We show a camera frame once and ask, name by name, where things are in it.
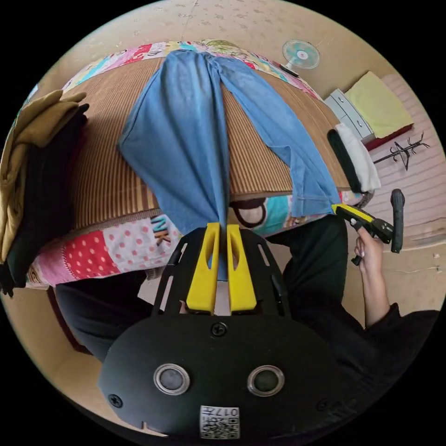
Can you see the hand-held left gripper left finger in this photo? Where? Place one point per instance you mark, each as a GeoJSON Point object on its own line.
{"type": "Point", "coordinates": [202, 278]}

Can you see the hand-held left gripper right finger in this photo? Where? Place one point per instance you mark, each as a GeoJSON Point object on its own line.
{"type": "Point", "coordinates": [244, 282]}

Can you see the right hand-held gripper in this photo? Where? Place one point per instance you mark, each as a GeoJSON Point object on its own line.
{"type": "Point", "coordinates": [379, 228]}

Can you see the blue jeans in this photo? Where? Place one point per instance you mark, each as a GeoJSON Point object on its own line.
{"type": "Point", "coordinates": [181, 139]}

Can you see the person's right forearm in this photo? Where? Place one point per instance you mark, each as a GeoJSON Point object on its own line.
{"type": "Point", "coordinates": [376, 299]}

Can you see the person's right hand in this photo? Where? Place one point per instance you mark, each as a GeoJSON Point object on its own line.
{"type": "Point", "coordinates": [371, 254]}

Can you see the black and white clothes pile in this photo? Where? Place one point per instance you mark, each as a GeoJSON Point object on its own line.
{"type": "Point", "coordinates": [352, 156]}

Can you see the person's body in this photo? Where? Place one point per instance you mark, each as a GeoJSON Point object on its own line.
{"type": "Point", "coordinates": [313, 264]}

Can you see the black coat rack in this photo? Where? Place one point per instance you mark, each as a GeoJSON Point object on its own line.
{"type": "Point", "coordinates": [404, 150]}

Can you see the grey drawer cupboard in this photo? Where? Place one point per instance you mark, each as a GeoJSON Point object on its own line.
{"type": "Point", "coordinates": [348, 111]}

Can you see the yellow mattress with red base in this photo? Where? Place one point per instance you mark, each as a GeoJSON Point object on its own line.
{"type": "Point", "coordinates": [379, 104]}

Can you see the bed with mat and quilt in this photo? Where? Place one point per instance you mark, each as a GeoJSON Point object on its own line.
{"type": "Point", "coordinates": [104, 174]}

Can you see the standing fan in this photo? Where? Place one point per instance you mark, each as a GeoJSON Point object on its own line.
{"type": "Point", "coordinates": [301, 54]}

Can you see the mustard and black clothes pile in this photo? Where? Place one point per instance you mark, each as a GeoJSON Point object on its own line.
{"type": "Point", "coordinates": [31, 181]}

